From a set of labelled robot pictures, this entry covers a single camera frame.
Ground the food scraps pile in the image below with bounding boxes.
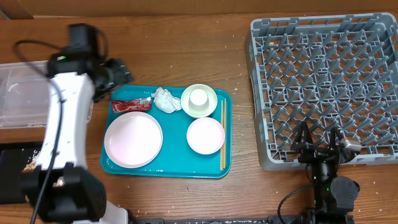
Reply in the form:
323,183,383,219
22,149,40,172

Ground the red snack wrapper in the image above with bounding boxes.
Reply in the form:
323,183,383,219
111,97,152,113

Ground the white saucer bowl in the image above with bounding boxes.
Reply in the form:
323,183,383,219
181,84,218,118

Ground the black waste tray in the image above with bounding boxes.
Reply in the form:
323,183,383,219
1,141,42,204

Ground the white tissue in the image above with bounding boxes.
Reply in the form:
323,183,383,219
152,87,182,114

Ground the wooden chopstick left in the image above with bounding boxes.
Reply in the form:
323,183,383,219
220,100,224,170

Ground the grey dishwasher rack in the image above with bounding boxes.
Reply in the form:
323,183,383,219
245,13,397,171

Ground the wooden chopstick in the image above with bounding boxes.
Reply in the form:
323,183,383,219
223,99,226,169
220,100,224,170

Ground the teal plastic tray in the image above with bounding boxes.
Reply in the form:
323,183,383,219
101,89,233,179

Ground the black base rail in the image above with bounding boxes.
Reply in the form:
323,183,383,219
135,215,283,224

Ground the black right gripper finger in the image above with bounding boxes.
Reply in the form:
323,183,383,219
293,121,313,144
329,127,343,148

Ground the large white plate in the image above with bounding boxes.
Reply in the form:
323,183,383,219
104,111,163,169

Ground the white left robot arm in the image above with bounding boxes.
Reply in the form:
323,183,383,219
21,24,135,223

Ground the white cup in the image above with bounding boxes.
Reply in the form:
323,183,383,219
189,89,208,109

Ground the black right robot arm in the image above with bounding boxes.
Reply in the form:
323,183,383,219
291,121,363,224

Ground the clear plastic storage bin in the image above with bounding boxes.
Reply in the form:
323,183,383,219
1,62,95,129

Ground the wooden chopstick right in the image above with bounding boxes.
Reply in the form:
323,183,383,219
223,99,226,169

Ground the small white plate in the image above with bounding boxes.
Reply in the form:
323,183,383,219
187,117,225,155

